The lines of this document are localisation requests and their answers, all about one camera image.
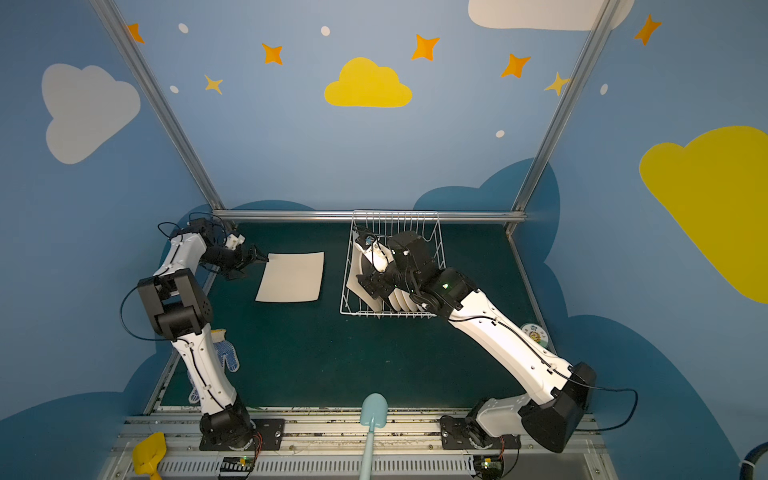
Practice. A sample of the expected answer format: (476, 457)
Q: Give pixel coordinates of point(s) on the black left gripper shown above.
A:
(241, 259)

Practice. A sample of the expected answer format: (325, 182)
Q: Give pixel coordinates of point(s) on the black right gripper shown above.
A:
(380, 284)

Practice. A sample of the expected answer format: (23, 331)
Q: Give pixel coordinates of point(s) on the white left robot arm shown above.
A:
(179, 311)

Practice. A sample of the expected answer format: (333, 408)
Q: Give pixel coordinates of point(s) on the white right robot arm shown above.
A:
(556, 393)

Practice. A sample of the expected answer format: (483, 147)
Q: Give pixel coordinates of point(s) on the blue dotted work glove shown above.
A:
(227, 356)

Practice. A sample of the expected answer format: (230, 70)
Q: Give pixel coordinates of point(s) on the light blue toy shovel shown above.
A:
(373, 416)

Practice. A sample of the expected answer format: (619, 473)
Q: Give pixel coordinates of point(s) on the small printed cup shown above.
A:
(537, 333)

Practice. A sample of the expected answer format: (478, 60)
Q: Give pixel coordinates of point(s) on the left circuit board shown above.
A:
(236, 464)

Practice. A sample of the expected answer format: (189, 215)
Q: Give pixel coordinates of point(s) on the circuit board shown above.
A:
(236, 464)
(487, 468)

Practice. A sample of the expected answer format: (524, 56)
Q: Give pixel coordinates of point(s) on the right circuit board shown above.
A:
(487, 468)

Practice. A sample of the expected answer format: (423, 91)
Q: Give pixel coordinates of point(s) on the yellow toy scoop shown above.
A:
(147, 455)

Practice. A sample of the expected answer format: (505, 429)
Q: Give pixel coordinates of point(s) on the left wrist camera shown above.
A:
(233, 242)

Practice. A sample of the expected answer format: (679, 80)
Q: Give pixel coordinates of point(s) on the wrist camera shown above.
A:
(233, 242)
(377, 254)

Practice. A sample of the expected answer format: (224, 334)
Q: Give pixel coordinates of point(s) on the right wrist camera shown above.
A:
(377, 254)

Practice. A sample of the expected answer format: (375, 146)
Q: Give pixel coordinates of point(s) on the white wire dish rack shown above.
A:
(355, 301)

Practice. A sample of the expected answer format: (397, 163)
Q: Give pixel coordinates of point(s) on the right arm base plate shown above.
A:
(456, 434)

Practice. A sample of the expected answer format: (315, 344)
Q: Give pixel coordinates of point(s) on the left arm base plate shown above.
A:
(267, 436)

